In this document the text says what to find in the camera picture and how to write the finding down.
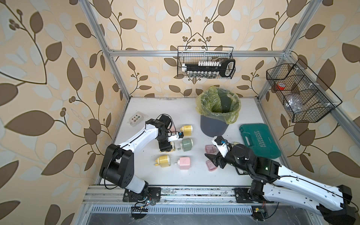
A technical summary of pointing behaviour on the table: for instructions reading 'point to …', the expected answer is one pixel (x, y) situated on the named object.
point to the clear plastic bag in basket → (295, 103)
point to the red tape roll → (280, 86)
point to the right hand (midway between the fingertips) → (210, 149)
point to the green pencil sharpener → (187, 144)
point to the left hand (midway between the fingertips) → (165, 141)
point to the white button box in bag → (137, 118)
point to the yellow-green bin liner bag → (219, 104)
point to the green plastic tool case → (259, 137)
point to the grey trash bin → (212, 127)
